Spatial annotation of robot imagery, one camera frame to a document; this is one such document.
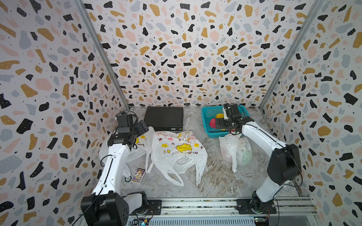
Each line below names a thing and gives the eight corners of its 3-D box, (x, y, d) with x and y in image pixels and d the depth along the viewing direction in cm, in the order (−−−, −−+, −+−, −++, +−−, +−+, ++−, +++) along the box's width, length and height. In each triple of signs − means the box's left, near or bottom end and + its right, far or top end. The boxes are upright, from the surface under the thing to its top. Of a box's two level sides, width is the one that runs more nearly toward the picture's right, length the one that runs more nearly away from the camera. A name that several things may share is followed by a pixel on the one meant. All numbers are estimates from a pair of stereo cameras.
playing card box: (131, 181, 84) (130, 180, 82) (138, 168, 89) (137, 166, 88) (139, 183, 83) (138, 182, 82) (145, 169, 89) (145, 168, 87)
